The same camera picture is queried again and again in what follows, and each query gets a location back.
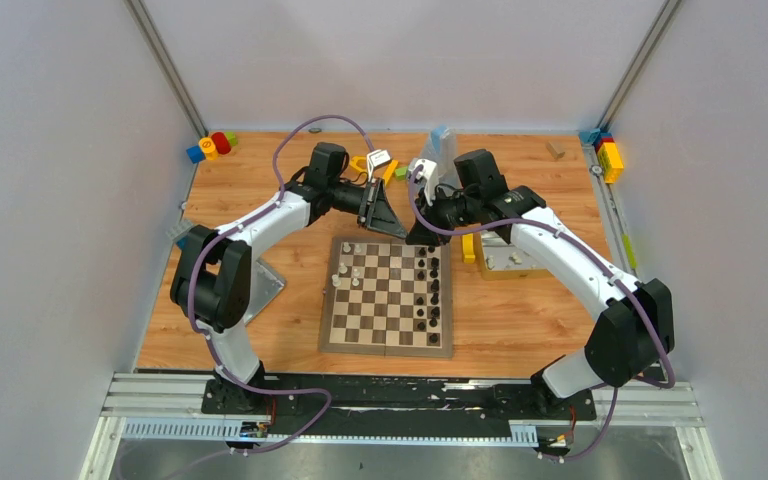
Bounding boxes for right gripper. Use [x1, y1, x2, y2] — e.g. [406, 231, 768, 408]
[406, 185, 480, 248]

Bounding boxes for wooden chess board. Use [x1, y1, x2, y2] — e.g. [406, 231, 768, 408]
[319, 236, 454, 359]

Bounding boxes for yellow tin with chess pieces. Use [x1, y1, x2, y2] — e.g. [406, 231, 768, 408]
[474, 231, 550, 281]

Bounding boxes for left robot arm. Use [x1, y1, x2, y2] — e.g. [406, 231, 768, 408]
[170, 142, 407, 413]

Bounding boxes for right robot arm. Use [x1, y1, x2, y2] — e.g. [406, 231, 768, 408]
[407, 149, 676, 418]

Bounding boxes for yellow arch block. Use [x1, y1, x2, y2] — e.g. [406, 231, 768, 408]
[461, 233, 477, 264]

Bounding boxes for yellow triangle block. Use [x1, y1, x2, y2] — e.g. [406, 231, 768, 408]
[349, 155, 400, 187]

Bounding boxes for silver tin lid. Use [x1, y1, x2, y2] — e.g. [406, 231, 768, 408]
[243, 258, 286, 325]

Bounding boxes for brown wooden block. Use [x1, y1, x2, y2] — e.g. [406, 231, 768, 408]
[546, 142, 566, 160]

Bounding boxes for colourful cylinder blocks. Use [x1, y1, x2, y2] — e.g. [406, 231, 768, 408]
[185, 131, 238, 164]

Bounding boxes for grey blue duplo brick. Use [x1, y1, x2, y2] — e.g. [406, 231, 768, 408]
[166, 218, 195, 250]

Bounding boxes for stacked duplo bricks corner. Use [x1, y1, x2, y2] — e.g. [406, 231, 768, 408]
[578, 129, 625, 184]

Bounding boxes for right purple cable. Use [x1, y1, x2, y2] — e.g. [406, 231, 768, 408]
[407, 170, 677, 463]

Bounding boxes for purple cable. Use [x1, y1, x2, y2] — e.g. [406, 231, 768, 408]
[186, 114, 377, 456]
[407, 170, 677, 463]

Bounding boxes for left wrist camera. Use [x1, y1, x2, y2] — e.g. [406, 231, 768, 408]
[365, 149, 392, 180]

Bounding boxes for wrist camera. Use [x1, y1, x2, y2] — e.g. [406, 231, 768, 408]
[408, 158, 439, 206]
[365, 149, 392, 180]

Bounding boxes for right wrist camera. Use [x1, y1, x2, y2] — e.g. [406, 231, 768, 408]
[408, 158, 439, 206]

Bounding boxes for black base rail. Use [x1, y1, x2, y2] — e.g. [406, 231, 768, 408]
[201, 373, 597, 439]

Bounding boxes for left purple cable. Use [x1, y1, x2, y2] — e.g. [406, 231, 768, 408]
[186, 114, 377, 456]

